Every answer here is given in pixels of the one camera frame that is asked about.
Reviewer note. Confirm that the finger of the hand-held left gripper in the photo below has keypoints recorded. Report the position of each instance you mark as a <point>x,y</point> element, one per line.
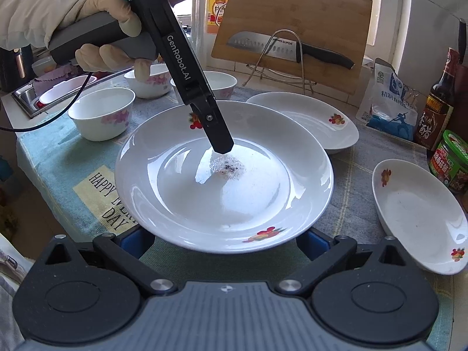
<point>217,131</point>

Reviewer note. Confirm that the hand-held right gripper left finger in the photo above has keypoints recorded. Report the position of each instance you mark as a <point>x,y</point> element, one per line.
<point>133,243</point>

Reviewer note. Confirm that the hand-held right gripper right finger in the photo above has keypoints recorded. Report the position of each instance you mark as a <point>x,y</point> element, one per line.
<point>310,244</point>

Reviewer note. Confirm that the white floral bowl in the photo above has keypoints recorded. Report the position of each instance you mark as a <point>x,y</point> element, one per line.
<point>223,82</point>
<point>102,109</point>
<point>155,83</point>

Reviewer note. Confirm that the white floral plate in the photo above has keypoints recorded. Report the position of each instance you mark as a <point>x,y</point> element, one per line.
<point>237,204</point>
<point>292,117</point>
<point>413,208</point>

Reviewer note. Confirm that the person's left hand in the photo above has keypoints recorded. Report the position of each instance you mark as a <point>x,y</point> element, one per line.
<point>109,3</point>

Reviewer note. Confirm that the yellow oil bottle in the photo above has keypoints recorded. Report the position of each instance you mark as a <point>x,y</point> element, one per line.
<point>215,7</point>

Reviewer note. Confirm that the grey and teal plaid towel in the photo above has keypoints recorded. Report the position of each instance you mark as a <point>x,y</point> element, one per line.
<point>365,175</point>

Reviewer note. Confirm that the pink and white basin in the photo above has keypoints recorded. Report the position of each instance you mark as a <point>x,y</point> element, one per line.
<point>65,87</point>

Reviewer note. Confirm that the bamboo cutting board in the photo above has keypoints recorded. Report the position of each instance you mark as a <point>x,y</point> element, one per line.
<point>292,7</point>

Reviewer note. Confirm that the purple rag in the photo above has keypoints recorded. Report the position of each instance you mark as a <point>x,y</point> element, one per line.
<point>47,75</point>

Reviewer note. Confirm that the person's white jacket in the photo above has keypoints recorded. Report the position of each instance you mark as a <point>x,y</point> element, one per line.
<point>9,299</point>

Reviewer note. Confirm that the steel kitchen sink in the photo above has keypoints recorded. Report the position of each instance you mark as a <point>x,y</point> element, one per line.
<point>23,98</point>

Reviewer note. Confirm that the green-lidded sauce jar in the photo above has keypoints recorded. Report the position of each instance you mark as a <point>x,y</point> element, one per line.
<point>449,161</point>

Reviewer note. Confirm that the black air fryer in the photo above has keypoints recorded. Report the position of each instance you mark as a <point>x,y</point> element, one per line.
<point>14,69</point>

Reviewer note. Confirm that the white and blue salt bag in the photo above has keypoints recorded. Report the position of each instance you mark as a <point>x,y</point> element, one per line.
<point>387,95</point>

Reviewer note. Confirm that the dark vinegar bottle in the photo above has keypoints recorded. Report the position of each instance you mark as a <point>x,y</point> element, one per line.
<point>437,117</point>

